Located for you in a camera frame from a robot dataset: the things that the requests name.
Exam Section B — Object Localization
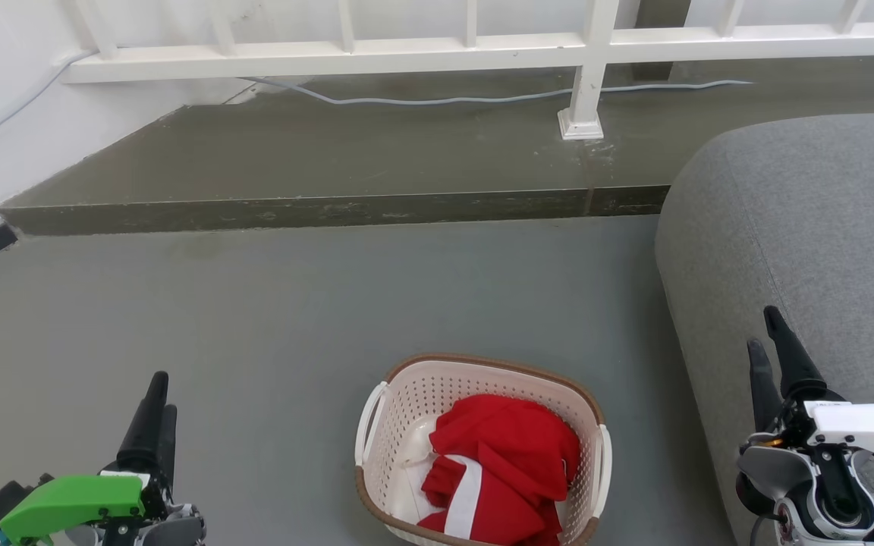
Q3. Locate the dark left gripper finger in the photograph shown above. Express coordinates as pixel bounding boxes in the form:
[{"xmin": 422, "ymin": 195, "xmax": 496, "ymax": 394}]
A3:
[
  {"xmin": 159, "ymin": 404, "xmax": 178, "ymax": 488},
  {"xmin": 117, "ymin": 372, "xmax": 169, "ymax": 471}
]

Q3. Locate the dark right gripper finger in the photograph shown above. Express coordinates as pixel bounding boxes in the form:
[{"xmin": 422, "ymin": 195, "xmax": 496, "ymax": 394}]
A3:
[
  {"xmin": 764, "ymin": 306, "xmax": 829, "ymax": 403},
  {"xmin": 747, "ymin": 338, "xmax": 784, "ymax": 435}
]

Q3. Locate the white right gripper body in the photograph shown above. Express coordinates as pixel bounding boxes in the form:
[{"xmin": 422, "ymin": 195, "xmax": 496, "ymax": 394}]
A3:
[{"xmin": 744, "ymin": 388, "xmax": 874, "ymax": 524}]

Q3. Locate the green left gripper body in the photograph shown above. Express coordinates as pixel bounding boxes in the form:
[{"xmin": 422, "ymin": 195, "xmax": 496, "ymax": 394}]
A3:
[{"xmin": 0, "ymin": 464, "xmax": 172, "ymax": 546}]

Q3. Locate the cream perforated laundry basket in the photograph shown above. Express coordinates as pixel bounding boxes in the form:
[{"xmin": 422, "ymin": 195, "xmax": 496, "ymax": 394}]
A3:
[{"xmin": 354, "ymin": 353, "xmax": 613, "ymax": 546}]

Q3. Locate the grey fabric sofa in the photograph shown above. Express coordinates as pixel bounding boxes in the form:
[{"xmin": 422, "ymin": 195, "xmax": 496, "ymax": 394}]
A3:
[{"xmin": 655, "ymin": 112, "xmax": 874, "ymax": 546}]

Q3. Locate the red garment with white stripe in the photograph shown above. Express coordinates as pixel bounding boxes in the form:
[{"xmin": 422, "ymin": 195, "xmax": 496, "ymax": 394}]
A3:
[{"xmin": 417, "ymin": 394, "xmax": 582, "ymax": 546}]

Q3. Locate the dark grey pillar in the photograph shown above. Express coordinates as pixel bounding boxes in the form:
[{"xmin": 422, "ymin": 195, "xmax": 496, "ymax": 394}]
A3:
[{"xmin": 630, "ymin": 0, "xmax": 693, "ymax": 83}]

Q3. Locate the white railing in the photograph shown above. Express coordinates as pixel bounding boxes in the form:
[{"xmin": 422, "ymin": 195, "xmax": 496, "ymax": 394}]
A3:
[{"xmin": 61, "ymin": 0, "xmax": 874, "ymax": 142}]

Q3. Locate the white wall cable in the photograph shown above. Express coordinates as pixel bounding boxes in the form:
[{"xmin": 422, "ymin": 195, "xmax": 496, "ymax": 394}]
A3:
[{"xmin": 0, "ymin": 49, "xmax": 98, "ymax": 154}]

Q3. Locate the grey floor cable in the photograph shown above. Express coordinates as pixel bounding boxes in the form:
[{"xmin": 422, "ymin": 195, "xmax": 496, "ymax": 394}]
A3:
[{"xmin": 240, "ymin": 76, "xmax": 755, "ymax": 108}]

